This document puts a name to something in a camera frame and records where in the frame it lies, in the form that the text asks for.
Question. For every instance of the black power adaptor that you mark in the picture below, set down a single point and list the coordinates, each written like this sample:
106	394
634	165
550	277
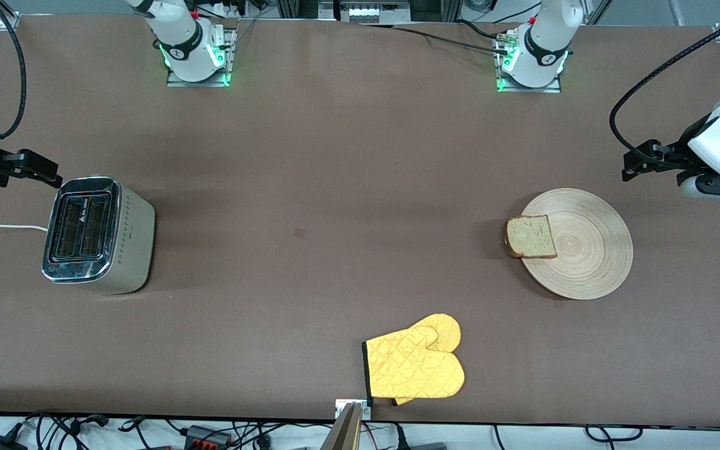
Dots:
0	445

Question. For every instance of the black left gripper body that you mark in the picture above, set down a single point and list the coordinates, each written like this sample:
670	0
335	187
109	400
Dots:
677	154

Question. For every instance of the brown bread slice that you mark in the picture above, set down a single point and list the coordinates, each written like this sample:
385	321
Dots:
532	237

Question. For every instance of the small metal mounting bracket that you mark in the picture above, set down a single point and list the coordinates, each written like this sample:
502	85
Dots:
339	409

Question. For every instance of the round wooden plate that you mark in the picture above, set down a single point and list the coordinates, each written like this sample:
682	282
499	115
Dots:
591	250

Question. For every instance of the black box orange connectors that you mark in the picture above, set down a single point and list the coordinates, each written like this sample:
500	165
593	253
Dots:
200	433

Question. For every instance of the white terminal block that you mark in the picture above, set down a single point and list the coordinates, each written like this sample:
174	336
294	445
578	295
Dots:
366	12

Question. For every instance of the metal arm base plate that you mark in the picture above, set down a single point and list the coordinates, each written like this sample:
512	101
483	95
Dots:
554	89
175	81

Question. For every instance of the yellow quilted oven mitt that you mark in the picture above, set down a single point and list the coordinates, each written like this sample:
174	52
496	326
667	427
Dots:
416	369

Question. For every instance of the white power strip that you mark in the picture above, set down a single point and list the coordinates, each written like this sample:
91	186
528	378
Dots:
232	9

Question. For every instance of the aluminium profile bar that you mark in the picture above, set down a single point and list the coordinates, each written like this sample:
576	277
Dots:
344	434

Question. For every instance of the silver two-slot toaster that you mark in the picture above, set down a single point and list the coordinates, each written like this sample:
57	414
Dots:
129	244

